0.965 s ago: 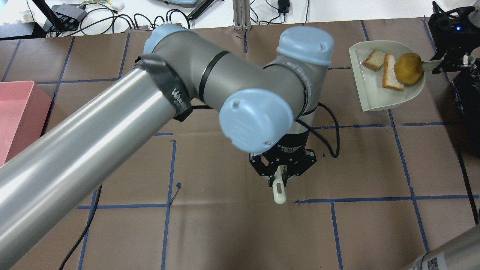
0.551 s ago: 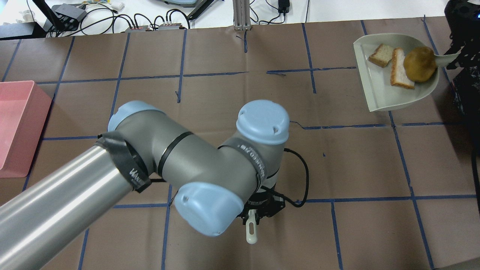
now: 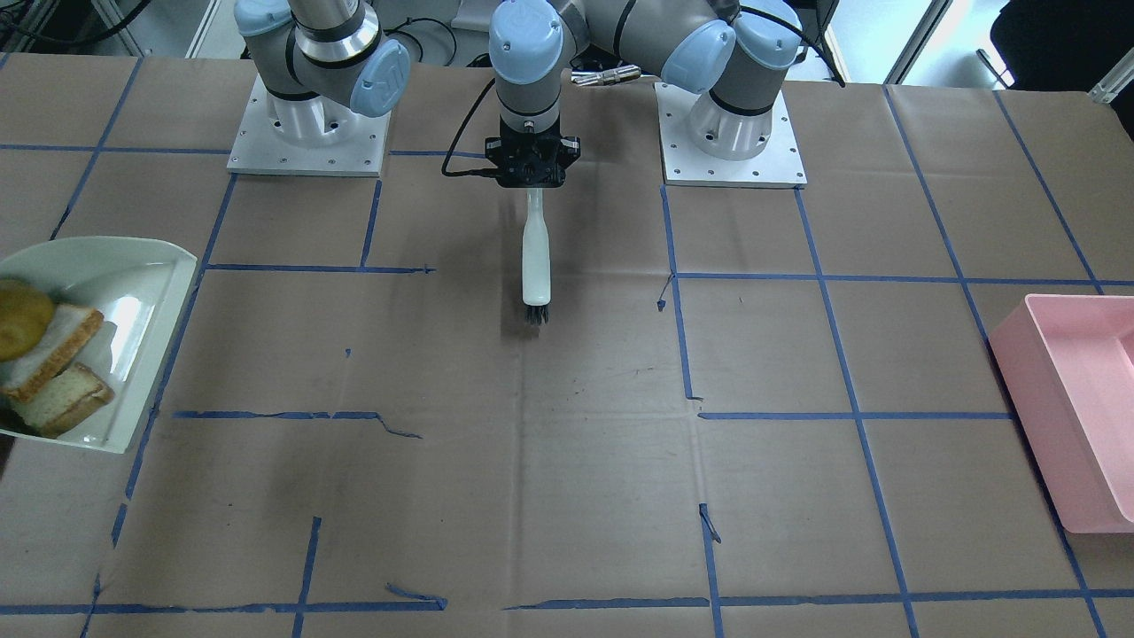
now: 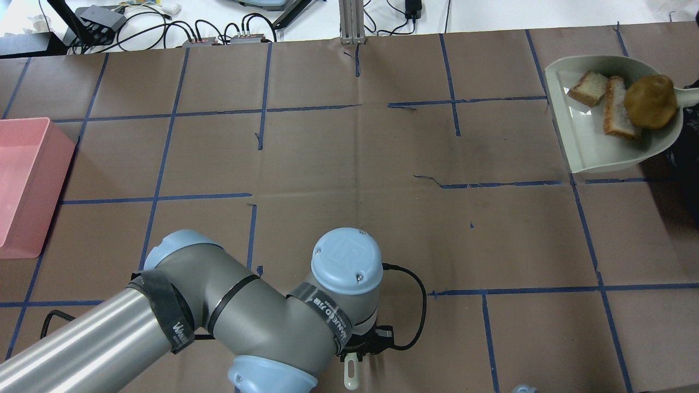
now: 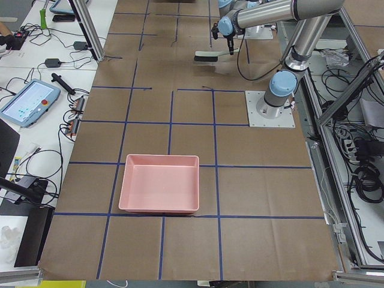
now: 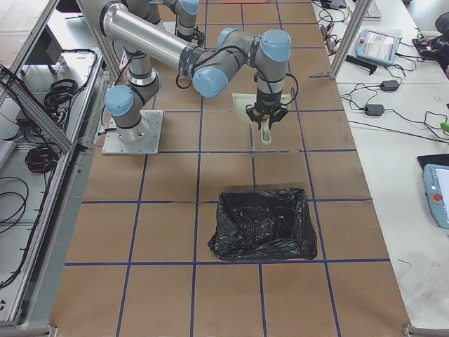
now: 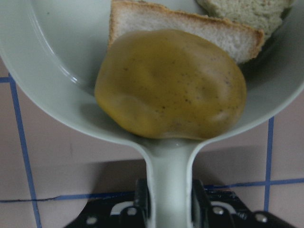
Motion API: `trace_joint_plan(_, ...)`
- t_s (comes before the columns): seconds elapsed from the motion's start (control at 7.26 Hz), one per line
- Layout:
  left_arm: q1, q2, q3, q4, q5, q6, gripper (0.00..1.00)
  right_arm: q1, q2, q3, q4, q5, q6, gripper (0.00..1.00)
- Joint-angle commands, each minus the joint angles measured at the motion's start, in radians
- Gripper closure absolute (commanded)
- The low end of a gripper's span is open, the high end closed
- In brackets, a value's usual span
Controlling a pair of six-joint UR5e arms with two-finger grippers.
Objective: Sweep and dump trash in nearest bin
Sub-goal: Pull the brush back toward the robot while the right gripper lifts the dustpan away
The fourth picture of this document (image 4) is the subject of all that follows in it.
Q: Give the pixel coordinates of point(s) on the pink plastic bin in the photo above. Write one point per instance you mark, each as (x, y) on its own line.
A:
(35, 156)

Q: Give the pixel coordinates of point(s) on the white bread slice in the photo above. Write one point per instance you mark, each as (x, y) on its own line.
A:
(616, 121)

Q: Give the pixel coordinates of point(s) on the brown bread piece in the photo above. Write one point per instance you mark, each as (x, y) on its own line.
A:
(589, 89)

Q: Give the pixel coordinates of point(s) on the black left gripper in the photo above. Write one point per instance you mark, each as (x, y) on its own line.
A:
(358, 347)

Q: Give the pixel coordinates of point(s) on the black trash bag bin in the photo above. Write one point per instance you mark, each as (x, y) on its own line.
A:
(683, 154)

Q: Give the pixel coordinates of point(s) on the pale green dustpan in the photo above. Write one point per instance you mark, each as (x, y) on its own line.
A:
(586, 147)

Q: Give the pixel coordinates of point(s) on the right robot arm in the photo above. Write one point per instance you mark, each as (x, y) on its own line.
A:
(524, 389)

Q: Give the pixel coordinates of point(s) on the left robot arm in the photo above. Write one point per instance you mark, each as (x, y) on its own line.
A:
(281, 342)

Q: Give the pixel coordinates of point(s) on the aluminium frame post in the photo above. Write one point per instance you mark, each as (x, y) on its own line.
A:
(352, 31)

